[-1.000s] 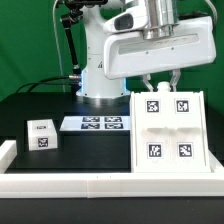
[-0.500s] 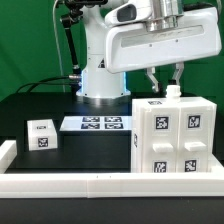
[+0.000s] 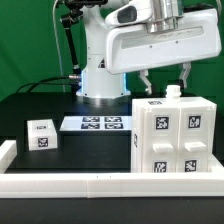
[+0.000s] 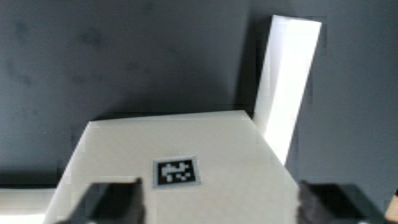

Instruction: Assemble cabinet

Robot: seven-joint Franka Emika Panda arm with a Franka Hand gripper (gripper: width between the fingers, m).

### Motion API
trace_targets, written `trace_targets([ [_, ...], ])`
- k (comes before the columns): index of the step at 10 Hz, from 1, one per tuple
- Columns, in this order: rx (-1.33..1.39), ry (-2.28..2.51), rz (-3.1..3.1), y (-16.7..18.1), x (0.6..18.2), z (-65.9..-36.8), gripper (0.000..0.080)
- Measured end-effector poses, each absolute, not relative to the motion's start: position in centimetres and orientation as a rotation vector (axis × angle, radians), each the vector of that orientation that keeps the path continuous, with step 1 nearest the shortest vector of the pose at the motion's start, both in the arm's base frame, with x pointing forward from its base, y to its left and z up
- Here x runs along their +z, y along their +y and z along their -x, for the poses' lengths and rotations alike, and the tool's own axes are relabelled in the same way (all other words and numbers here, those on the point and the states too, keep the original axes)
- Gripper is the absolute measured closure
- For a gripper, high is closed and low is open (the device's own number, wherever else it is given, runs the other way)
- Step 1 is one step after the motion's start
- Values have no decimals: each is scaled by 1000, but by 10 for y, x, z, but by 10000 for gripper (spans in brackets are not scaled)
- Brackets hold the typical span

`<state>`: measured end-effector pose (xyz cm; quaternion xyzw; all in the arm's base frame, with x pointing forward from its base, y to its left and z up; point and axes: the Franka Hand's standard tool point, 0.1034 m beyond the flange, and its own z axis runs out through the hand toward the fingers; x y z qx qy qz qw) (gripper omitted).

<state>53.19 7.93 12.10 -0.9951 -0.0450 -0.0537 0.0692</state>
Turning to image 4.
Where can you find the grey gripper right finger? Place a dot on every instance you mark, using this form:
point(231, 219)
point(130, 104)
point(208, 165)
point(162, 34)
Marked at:
point(334, 204)

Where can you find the small white tagged cube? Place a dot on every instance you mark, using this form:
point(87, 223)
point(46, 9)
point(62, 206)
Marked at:
point(197, 157)

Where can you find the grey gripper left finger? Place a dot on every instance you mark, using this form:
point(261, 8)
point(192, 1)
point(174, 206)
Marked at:
point(110, 204)

